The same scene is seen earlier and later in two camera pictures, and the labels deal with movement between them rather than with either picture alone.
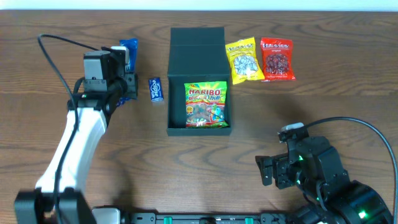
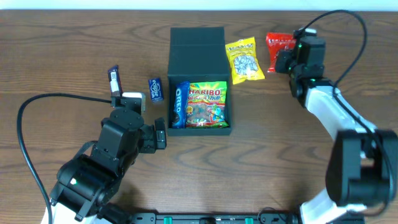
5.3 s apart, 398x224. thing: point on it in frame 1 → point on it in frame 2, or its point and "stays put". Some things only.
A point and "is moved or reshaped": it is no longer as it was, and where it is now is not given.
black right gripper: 278,170 → 282,61
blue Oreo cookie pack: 132,44 → 181,101
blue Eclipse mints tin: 156,90 stays put
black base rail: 153,218 stays put
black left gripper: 131,84 → 154,137
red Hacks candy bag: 277,55 is moved or reshaped
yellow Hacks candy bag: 244,61 stays put
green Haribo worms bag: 206,104 stays put
